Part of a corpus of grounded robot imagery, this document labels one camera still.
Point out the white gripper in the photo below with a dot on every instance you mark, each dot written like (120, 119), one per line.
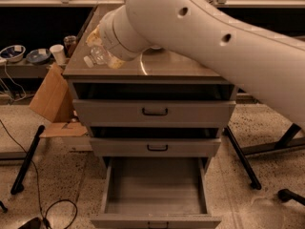
(107, 35)

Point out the clear plastic water bottle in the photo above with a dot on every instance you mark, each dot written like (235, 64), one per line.
(96, 57)

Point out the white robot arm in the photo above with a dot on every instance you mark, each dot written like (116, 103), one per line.
(268, 65)

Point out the top grey drawer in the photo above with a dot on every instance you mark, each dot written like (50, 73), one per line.
(154, 105)

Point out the grey drawer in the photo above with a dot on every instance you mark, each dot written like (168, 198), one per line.
(155, 193)
(150, 142)
(154, 105)

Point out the grey drawer cabinet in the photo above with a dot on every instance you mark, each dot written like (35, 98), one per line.
(150, 67)

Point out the middle grey drawer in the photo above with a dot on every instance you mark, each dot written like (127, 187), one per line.
(150, 142)

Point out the bottom grey drawer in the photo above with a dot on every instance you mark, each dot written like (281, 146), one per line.
(155, 193)

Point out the glass jar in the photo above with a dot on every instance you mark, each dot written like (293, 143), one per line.
(70, 43)

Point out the white paper cup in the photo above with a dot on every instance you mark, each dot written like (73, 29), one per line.
(58, 53)

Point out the blue bowl with paper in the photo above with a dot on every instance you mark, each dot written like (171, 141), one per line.
(39, 56)

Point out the brown cardboard box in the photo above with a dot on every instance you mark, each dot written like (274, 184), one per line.
(53, 99)

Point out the white bowl with items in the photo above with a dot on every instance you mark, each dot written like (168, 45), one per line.
(13, 53)

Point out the flat cardboard piece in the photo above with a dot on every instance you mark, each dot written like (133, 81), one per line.
(64, 129)

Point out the black stand leg left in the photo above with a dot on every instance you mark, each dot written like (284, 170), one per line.
(17, 186)

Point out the black stand leg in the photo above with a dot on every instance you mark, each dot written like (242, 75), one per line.
(255, 184)
(17, 186)

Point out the black stand leg right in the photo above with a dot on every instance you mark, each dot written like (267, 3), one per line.
(255, 184)

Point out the black caster leg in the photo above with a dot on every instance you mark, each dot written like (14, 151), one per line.
(285, 195)

